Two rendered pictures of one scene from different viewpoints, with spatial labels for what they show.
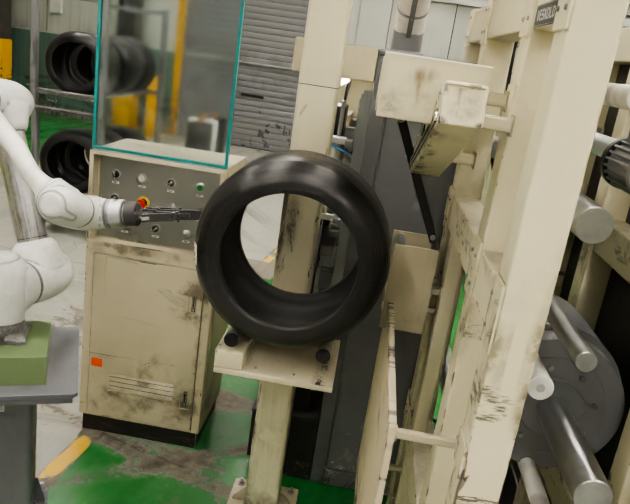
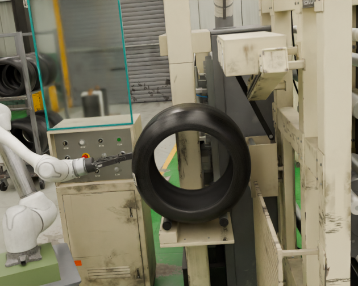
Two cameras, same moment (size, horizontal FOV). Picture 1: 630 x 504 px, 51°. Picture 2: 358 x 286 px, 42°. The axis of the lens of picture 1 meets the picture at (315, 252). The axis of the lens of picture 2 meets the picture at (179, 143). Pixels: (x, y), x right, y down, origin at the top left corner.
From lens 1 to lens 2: 0.35 m
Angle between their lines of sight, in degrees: 2
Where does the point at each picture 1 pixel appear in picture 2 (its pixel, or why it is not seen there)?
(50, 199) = (45, 167)
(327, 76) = (185, 56)
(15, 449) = not seen: outside the picture
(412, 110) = (246, 68)
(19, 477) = not seen: outside the picture
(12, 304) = (29, 236)
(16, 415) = not seen: outside the picture
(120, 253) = (78, 191)
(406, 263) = (258, 155)
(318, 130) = (187, 89)
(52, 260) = (44, 204)
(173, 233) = (108, 171)
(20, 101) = (4, 113)
